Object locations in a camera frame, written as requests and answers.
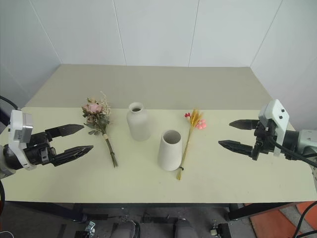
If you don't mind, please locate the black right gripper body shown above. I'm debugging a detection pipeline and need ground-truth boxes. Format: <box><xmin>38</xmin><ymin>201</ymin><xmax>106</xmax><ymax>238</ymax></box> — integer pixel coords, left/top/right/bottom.
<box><xmin>250</xmin><ymin>119</ymin><xmax>280</xmax><ymax>161</ymax></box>

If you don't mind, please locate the white tapered cylinder vase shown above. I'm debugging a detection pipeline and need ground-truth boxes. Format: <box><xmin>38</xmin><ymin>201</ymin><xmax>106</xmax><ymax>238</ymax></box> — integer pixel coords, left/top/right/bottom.
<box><xmin>157</xmin><ymin>129</ymin><xmax>183</xmax><ymax>172</ymax></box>

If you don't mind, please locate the white narrow-neck bottle vase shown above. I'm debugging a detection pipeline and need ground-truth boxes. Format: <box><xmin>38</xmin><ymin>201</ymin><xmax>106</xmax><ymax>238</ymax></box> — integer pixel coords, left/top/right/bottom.
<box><xmin>126</xmin><ymin>102</ymin><xmax>152</xmax><ymax>142</ymax></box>

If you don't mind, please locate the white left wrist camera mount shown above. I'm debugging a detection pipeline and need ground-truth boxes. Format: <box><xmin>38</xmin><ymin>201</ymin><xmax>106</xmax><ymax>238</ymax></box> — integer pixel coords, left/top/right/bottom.
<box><xmin>7</xmin><ymin>110</ymin><xmax>38</xmax><ymax>172</ymax></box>

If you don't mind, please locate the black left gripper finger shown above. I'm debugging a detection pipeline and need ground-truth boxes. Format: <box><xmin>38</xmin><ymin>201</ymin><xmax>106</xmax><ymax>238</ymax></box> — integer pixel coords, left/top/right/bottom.
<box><xmin>52</xmin><ymin>145</ymin><xmax>94</xmax><ymax>167</ymax></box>
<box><xmin>45</xmin><ymin>124</ymin><xmax>85</xmax><ymax>142</ymax></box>

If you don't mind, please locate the dark rounded robot leg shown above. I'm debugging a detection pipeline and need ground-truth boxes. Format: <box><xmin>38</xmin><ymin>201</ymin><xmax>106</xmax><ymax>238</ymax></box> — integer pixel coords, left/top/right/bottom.
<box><xmin>173</xmin><ymin>220</ymin><xmax>199</xmax><ymax>238</ymax></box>

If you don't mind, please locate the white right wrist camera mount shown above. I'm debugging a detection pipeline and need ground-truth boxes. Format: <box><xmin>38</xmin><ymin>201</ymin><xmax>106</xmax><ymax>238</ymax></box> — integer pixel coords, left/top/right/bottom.
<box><xmin>258</xmin><ymin>99</ymin><xmax>290</xmax><ymax>157</ymax></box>

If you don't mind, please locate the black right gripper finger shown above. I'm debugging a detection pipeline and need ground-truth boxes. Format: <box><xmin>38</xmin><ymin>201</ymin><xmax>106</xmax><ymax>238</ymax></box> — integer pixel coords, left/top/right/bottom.
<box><xmin>229</xmin><ymin>119</ymin><xmax>260</xmax><ymax>130</ymax></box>
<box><xmin>218</xmin><ymin>140</ymin><xmax>254</xmax><ymax>156</ymax></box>

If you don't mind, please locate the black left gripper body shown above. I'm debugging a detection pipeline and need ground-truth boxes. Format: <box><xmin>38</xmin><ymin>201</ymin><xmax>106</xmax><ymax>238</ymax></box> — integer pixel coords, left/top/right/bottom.
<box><xmin>23</xmin><ymin>131</ymin><xmax>57</xmax><ymax>166</ymax></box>

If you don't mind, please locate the black table frame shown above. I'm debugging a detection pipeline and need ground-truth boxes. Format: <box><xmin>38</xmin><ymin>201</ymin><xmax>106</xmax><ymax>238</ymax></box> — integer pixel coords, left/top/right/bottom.
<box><xmin>4</xmin><ymin>201</ymin><xmax>298</xmax><ymax>222</ymax></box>

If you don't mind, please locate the yellow wheat red flower bouquet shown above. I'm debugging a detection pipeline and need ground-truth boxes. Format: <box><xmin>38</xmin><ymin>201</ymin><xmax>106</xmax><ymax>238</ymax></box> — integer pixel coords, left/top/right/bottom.
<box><xmin>176</xmin><ymin>108</ymin><xmax>207</xmax><ymax>180</ymax></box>

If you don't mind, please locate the pink rose dried bouquet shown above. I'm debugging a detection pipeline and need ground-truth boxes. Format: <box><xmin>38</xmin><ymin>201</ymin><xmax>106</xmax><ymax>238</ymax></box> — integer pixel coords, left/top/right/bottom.
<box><xmin>81</xmin><ymin>91</ymin><xmax>119</xmax><ymax>168</ymax></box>

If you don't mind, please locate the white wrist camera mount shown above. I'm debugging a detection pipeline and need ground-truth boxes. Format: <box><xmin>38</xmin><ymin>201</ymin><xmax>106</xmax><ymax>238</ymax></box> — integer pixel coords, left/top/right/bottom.
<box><xmin>258</xmin><ymin>99</ymin><xmax>290</xmax><ymax>157</ymax></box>
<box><xmin>7</xmin><ymin>110</ymin><xmax>38</xmax><ymax>172</ymax></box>

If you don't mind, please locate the orange floor mat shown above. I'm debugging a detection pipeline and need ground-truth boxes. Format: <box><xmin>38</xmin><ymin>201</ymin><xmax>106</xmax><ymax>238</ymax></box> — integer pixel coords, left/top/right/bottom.
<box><xmin>244</xmin><ymin>201</ymin><xmax>317</xmax><ymax>238</ymax></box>

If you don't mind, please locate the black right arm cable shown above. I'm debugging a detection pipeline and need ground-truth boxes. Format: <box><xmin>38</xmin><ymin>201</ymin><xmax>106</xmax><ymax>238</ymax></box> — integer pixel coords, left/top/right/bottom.
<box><xmin>268</xmin><ymin>133</ymin><xmax>317</xmax><ymax>168</ymax></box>

